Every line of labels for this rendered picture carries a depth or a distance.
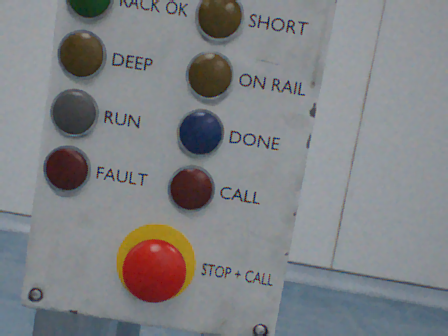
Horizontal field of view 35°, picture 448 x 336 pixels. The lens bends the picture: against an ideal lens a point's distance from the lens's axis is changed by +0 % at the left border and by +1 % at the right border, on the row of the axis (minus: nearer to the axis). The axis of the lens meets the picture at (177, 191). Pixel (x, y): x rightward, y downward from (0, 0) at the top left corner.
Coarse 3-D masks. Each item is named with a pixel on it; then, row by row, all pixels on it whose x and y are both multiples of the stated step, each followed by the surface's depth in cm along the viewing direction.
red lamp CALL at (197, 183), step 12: (192, 168) 45; (180, 180) 44; (192, 180) 44; (204, 180) 44; (180, 192) 44; (192, 192) 44; (204, 192) 44; (180, 204) 45; (192, 204) 45; (204, 204) 45
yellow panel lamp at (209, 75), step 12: (204, 60) 43; (216, 60) 43; (192, 72) 43; (204, 72) 43; (216, 72) 43; (228, 72) 43; (192, 84) 44; (204, 84) 43; (216, 84) 43; (228, 84) 44; (204, 96) 44
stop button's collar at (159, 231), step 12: (144, 228) 45; (156, 228) 45; (168, 228) 45; (132, 240) 45; (144, 240) 45; (168, 240) 45; (180, 240) 45; (120, 252) 46; (192, 252) 46; (120, 264) 46; (192, 264) 46; (204, 264) 46; (120, 276) 46; (192, 276) 46
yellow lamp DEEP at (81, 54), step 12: (72, 36) 43; (84, 36) 43; (72, 48) 43; (84, 48) 43; (96, 48) 43; (72, 60) 43; (84, 60) 43; (96, 60) 43; (72, 72) 44; (84, 72) 43
